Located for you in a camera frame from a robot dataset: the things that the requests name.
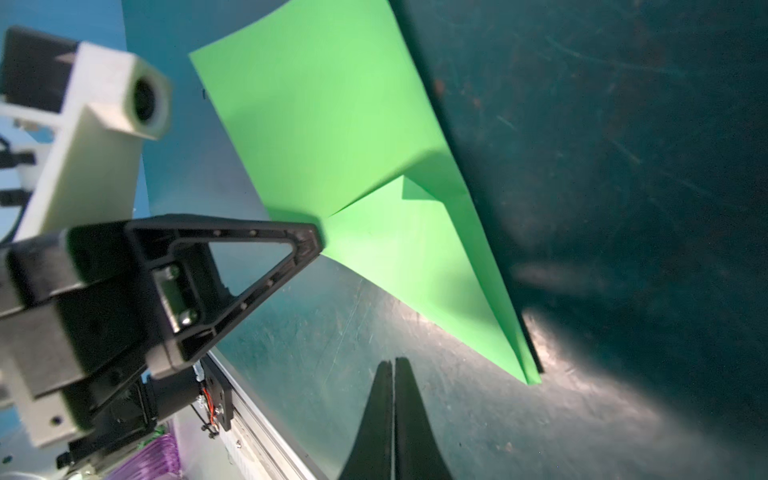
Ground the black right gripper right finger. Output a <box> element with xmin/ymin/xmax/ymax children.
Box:
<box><xmin>394</xmin><ymin>357</ymin><xmax>452</xmax><ymax>479</ymax></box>

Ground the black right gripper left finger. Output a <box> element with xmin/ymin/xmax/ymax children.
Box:
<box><xmin>339</xmin><ymin>361</ymin><xmax>394</xmax><ymax>479</ymax></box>

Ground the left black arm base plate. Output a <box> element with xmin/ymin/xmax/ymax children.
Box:
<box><xmin>200</xmin><ymin>355</ymin><xmax>234</xmax><ymax>432</ymax></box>

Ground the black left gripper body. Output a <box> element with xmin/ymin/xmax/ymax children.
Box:
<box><xmin>1</xmin><ymin>224</ymin><xmax>174</xmax><ymax>447</ymax></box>

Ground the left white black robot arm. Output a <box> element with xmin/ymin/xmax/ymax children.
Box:
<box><xmin>1</xmin><ymin>215</ymin><xmax>323</xmax><ymax>472</ymax></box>

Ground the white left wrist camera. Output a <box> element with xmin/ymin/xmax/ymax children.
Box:
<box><xmin>1</xmin><ymin>25</ymin><xmax>172</xmax><ymax>241</ymax></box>

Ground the green square paper sheet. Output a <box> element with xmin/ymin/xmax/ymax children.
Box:
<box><xmin>190</xmin><ymin>1</ymin><xmax>540</xmax><ymax>384</ymax></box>

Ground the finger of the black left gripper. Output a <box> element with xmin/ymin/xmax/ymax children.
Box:
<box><xmin>124</xmin><ymin>214</ymin><xmax>324</xmax><ymax>379</ymax></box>

